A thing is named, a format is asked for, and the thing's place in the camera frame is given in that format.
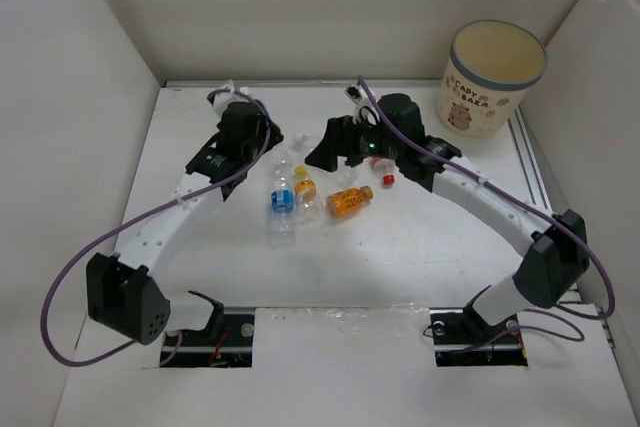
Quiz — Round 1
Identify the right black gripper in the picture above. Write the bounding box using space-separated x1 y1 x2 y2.
305 110 403 172

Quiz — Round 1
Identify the clear bottle blue label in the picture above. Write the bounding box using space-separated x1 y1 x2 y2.
267 150 296 248

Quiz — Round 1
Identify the large clear plastic bottle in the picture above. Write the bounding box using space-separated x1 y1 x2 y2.
291 133 321 155

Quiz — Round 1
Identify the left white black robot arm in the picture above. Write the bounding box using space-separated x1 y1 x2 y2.
86 101 283 345

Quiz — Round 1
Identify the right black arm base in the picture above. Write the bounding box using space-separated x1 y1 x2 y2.
422 308 528 367

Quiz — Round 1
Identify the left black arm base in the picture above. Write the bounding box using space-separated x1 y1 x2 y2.
159 290 256 369

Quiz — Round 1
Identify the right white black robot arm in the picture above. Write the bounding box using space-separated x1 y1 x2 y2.
305 87 588 341

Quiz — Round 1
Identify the cream capybara bin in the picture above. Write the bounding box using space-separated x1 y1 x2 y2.
436 19 547 138

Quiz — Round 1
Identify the clear bottle red label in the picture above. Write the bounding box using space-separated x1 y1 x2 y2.
370 157 395 188

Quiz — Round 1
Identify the clear bottle yellow cap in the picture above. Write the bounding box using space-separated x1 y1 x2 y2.
294 165 323 222

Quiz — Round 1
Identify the orange bottle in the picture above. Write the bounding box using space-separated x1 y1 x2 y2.
326 186 374 220

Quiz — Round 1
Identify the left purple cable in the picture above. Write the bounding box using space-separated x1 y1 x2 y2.
40 88 274 368

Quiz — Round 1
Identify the purple cable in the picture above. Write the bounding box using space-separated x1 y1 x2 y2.
356 75 617 354
40 88 274 368

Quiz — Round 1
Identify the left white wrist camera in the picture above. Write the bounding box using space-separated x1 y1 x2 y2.
207 80 253 118

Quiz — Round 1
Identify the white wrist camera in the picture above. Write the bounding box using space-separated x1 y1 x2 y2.
345 84 377 123
207 80 253 118

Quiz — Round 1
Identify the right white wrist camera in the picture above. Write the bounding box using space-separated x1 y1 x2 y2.
345 84 377 123

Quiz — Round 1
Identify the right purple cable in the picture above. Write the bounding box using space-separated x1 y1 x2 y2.
356 75 617 354

